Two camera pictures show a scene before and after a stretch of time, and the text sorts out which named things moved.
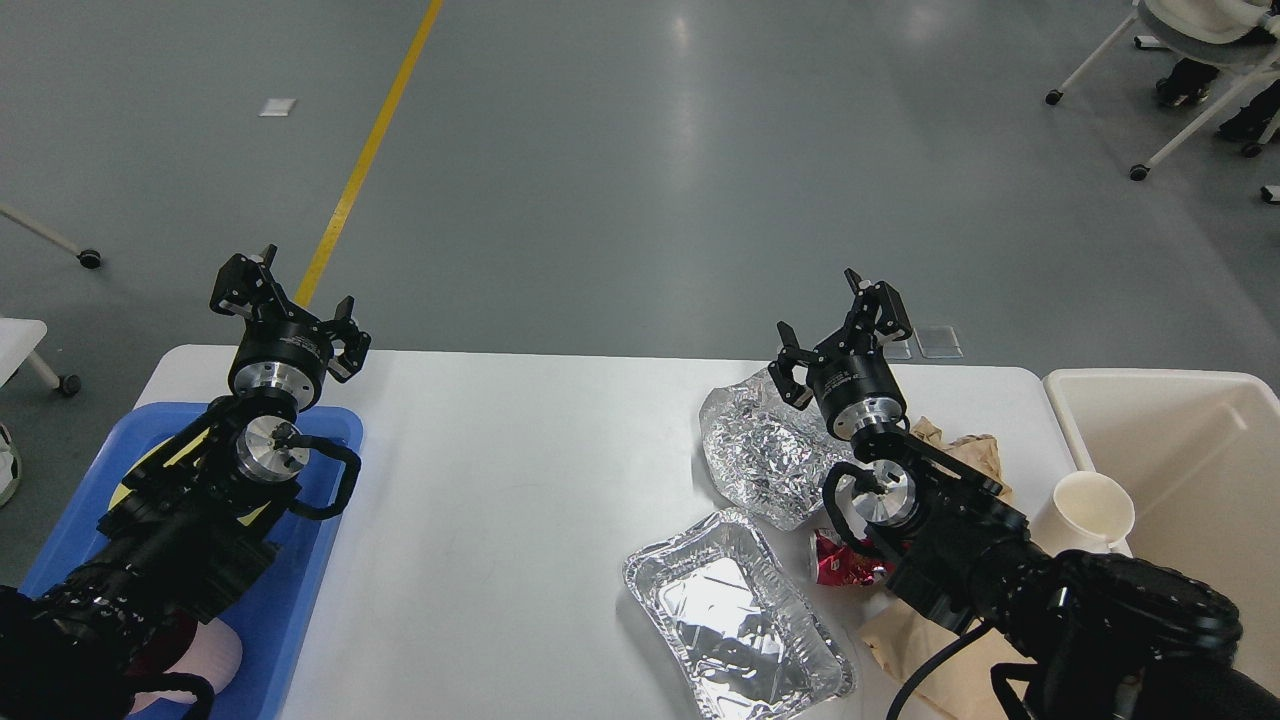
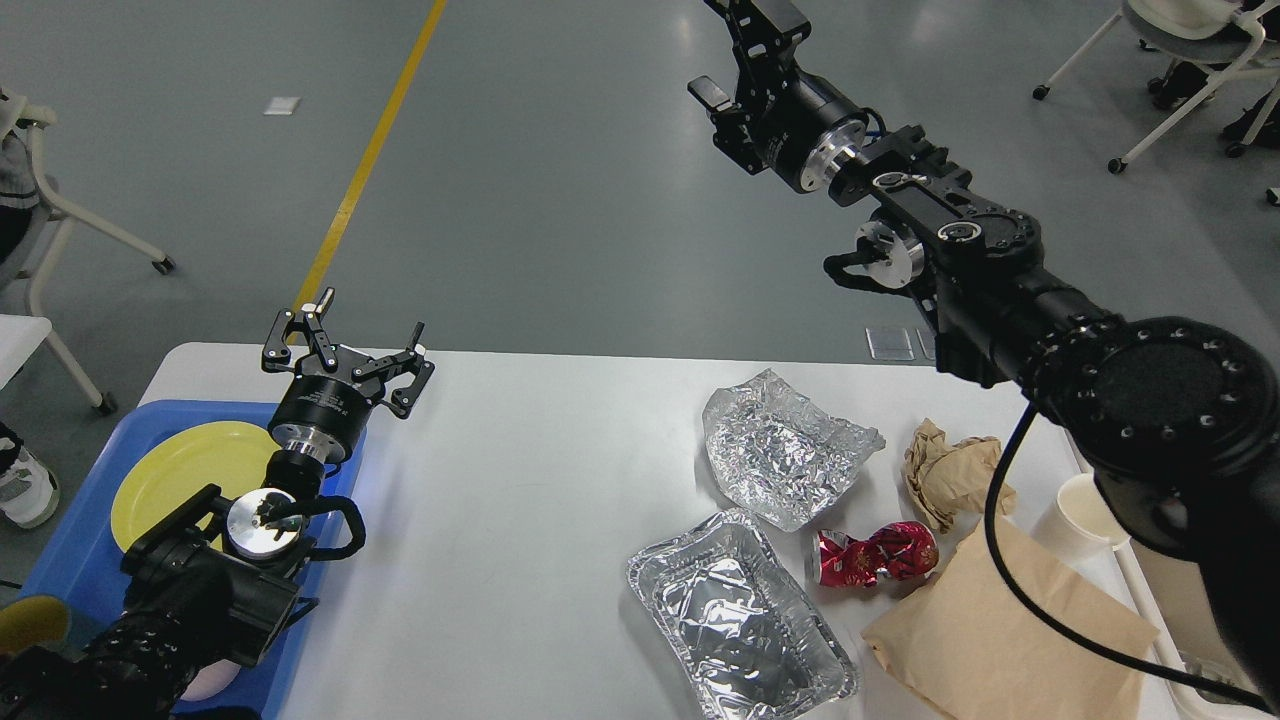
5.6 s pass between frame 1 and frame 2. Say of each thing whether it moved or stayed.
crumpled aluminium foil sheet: stayed
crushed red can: stayed
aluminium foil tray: stayed
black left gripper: moved
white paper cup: stayed
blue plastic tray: stayed
